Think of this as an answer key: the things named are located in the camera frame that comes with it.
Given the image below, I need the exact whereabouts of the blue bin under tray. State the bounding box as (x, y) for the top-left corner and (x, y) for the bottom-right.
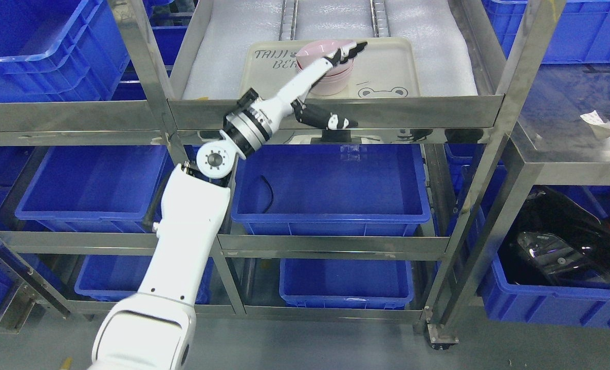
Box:
(230, 144), (431, 237)

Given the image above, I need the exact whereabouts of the crumpled white paper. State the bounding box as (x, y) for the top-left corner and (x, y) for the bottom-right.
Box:
(580, 110), (610, 140)

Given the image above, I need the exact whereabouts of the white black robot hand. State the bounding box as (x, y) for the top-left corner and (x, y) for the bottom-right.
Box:
(255, 40), (368, 132)

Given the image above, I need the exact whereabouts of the pink bowl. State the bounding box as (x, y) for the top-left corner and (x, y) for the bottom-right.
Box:
(295, 40), (354, 69)
(310, 61), (354, 96)

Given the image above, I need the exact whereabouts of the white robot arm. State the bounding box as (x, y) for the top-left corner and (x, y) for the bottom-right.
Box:
(90, 89), (304, 369)

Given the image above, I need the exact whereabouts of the blue bin bottom centre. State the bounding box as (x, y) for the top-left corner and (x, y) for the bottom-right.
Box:
(279, 258), (415, 310)

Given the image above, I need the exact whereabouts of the beige tray with frog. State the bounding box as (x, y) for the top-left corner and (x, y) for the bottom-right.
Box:
(238, 38), (420, 99)

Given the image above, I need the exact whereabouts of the steel shelf rack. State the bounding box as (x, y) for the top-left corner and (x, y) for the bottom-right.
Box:
(0, 0), (610, 350)

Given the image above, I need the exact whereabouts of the blue bin middle left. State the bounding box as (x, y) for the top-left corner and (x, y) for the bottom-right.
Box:
(15, 145), (173, 233)

